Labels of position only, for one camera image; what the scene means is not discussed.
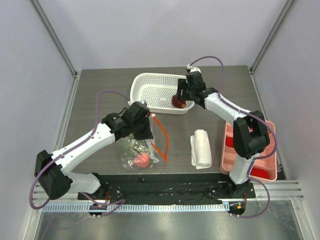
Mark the clear zip top bag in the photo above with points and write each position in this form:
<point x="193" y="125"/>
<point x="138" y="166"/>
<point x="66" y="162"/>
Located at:
<point x="157" y="148"/>

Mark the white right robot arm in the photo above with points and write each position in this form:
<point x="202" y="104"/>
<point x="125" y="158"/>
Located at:
<point x="250" y="132"/>

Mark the green fake broccoli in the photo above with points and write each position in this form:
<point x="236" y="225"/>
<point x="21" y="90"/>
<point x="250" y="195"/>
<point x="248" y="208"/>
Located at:
<point x="130" y="147"/>

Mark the white folded towel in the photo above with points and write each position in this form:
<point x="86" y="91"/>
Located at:
<point x="201" y="156"/>

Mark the white slotted cable duct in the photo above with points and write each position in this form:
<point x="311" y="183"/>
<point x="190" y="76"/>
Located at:
<point x="81" y="207"/>

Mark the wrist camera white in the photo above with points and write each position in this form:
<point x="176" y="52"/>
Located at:
<point x="191" y="69"/>
<point x="141" y="102"/>

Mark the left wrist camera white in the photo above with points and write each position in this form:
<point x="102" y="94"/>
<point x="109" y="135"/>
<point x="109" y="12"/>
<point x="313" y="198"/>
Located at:
<point x="141" y="102"/>

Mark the red fake tomato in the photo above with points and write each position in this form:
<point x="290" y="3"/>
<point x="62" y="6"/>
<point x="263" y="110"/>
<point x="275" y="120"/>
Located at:
<point x="142" y="160"/>

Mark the pink divided tray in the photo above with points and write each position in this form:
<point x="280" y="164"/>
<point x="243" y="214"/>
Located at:
<point x="228" y="158"/>

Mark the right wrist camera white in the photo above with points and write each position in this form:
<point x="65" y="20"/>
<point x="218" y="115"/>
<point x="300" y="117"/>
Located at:
<point x="191" y="69"/>

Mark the white perforated plastic basket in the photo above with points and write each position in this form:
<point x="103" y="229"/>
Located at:
<point x="157" y="90"/>

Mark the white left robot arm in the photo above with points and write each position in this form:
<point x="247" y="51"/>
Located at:
<point x="54" y="171"/>

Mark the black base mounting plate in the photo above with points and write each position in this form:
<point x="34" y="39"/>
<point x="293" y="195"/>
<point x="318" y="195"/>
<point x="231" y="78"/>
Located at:
<point x="171" y="189"/>

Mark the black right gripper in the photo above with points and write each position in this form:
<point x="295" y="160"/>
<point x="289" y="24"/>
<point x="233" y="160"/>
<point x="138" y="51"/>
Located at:
<point x="182" y="90"/>

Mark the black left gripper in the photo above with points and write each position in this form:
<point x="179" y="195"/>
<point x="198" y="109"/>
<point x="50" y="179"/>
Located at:
<point x="147" y="134"/>

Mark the dark red fake fruit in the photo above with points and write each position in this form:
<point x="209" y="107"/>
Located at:
<point x="178" y="103"/>

